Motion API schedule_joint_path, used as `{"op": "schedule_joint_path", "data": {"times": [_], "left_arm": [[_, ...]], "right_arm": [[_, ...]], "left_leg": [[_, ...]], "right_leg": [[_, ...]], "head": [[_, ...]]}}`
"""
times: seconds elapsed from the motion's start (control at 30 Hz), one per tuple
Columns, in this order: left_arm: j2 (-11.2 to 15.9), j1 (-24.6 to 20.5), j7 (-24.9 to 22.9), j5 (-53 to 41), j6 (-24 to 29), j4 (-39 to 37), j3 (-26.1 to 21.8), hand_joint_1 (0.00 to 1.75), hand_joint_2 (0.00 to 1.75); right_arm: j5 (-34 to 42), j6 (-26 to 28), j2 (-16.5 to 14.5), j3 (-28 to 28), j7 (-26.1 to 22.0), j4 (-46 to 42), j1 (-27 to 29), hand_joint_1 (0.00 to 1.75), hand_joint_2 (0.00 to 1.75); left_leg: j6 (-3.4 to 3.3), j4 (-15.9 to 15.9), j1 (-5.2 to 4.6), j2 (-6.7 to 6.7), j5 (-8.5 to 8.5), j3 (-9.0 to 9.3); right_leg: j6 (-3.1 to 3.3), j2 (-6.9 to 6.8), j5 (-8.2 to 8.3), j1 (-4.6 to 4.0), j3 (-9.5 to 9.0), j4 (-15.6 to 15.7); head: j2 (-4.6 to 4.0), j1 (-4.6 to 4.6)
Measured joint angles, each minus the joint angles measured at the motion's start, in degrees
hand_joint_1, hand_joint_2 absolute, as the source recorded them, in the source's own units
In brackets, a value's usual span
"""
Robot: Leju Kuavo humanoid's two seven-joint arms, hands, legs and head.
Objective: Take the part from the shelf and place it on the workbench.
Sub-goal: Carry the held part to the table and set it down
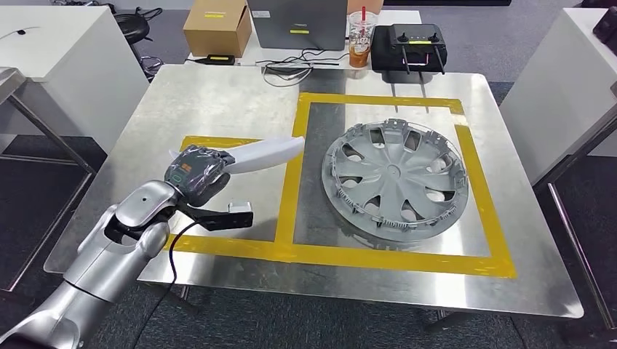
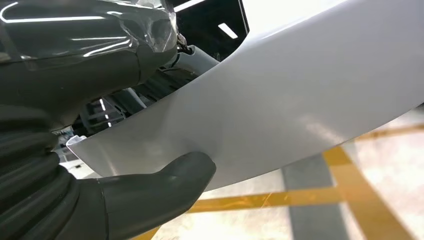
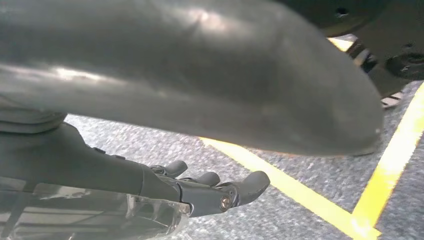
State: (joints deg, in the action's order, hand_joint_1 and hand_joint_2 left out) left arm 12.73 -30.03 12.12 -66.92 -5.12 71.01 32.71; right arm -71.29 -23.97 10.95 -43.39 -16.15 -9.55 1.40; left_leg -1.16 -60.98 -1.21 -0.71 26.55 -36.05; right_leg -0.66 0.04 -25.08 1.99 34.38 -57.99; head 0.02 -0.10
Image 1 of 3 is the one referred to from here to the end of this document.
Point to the white plastic shell part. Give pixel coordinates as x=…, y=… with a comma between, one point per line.
x=265, y=154

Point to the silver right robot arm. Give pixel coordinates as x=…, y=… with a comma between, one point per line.
x=96, y=269

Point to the steel workbench table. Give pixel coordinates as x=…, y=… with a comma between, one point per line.
x=217, y=106

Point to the grey plastic wheel hubcap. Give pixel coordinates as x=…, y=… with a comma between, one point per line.
x=390, y=173

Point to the white table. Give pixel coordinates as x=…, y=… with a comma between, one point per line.
x=248, y=57

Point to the plastic cup with red straw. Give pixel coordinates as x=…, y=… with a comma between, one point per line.
x=361, y=53

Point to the black remote controller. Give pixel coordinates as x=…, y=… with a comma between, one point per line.
x=385, y=53

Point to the small black flat device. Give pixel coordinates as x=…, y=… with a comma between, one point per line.
x=219, y=59

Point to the grey laptop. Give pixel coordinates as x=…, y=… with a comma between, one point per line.
x=299, y=19

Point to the brown cardboard box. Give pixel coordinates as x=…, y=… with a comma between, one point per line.
x=217, y=33

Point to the black stool chrome base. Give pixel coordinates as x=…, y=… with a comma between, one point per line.
x=132, y=26

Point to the black item on desk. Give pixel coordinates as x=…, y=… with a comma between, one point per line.
x=607, y=29

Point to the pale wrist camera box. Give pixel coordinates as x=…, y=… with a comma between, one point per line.
x=240, y=207

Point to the small yellow tape frame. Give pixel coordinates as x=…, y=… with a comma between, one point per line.
x=226, y=245

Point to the black camera mounting bracket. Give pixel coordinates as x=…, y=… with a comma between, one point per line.
x=207, y=222

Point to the large yellow tape frame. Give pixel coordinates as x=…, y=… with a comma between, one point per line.
x=385, y=262

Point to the steel frame table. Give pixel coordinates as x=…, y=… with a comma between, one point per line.
x=578, y=150
x=9, y=79

